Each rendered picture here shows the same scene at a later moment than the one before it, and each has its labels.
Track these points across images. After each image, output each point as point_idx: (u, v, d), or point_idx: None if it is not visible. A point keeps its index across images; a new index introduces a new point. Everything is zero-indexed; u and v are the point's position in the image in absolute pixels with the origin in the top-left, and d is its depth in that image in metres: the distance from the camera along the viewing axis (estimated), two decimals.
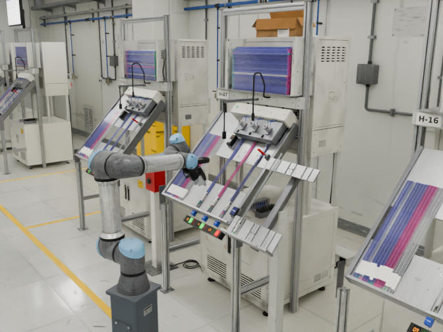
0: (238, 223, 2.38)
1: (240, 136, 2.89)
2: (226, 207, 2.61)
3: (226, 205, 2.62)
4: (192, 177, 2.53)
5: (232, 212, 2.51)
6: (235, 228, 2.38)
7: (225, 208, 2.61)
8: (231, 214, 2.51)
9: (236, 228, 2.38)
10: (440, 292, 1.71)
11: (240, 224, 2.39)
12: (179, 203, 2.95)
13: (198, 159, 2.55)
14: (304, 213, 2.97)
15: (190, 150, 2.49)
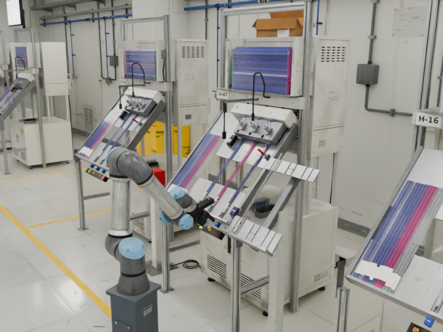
0: (238, 223, 2.38)
1: (240, 136, 2.89)
2: (225, 209, 2.61)
3: (225, 207, 2.62)
4: (200, 223, 2.49)
5: (232, 212, 2.51)
6: (235, 228, 2.38)
7: (224, 210, 2.61)
8: (231, 214, 2.51)
9: (236, 228, 2.38)
10: (440, 292, 1.71)
11: (240, 224, 2.39)
12: None
13: (203, 203, 2.49)
14: (304, 213, 2.97)
15: (192, 199, 2.42)
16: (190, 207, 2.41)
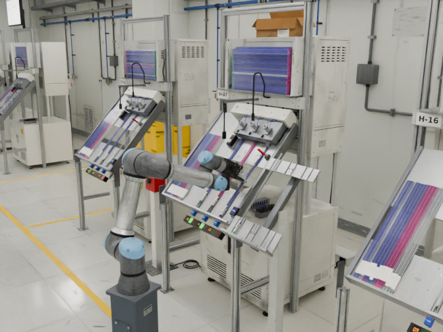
0: (238, 223, 2.38)
1: (240, 136, 2.89)
2: (223, 212, 2.60)
3: (223, 210, 2.61)
4: None
5: (232, 212, 2.51)
6: (235, 228, 2.38)
7: (222, 212, 2.60)
8: (231, 214, 2.51)
9: (236, 228, 2.38)
10: (440, 292, 1.71)
11: (240, 224, 2.39)
12: (179, 203, 2.95)
13: (222, 177, 2.57)
14: (304, 213, 2.97)
15: None
16: None
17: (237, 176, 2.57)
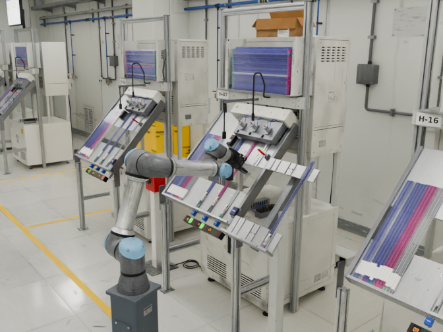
0: (225, 207, 2.61)
1: (240, 136, 2.89)
2: (265, 242, 2.21)
3: (265, 239, 2.22)
4: None
5: (232, 212, 2.51)
6: (222, 211, 2.60)
7: (265, 242, 2.21)
8: (231, 214, 2.51)
9: (223, 211, 2.60)
10: (440, 292, 1.71)
11: (227, 207, 2.61)
12: (179, 203, 2.95)
13: None
14: (304, 213, 2.97)
15: None
16: None
17: (241, 167, 2.58)
